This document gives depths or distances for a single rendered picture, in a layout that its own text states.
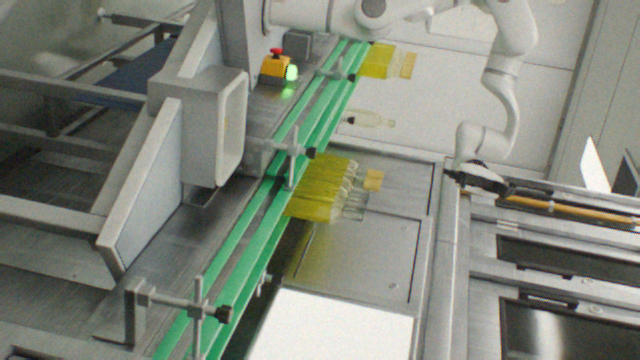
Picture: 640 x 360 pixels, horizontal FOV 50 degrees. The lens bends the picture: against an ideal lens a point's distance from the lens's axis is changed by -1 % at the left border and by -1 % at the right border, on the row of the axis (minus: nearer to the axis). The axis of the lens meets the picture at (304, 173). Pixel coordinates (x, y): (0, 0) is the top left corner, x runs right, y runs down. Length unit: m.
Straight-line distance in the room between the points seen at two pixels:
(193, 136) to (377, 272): 0.58
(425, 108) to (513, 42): 6.23
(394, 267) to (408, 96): 6.18
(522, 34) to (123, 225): 0.99
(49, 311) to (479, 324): 0.98
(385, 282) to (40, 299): 0.79
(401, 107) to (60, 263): 6.47
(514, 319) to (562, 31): 6.10
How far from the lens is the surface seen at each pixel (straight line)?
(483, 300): 1.80
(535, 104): 7.90
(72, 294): 1.65
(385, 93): 7.89
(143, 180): 1.35
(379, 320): 1.58
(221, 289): 1.33
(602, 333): 1.84
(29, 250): 1.81
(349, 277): 1.70
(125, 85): 2.02
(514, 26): 1.70
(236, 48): 1.64
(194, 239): 1.44
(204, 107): 1.44
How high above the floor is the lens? 1.24
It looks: 9 degrees down
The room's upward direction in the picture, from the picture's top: 101 degrees clockwise
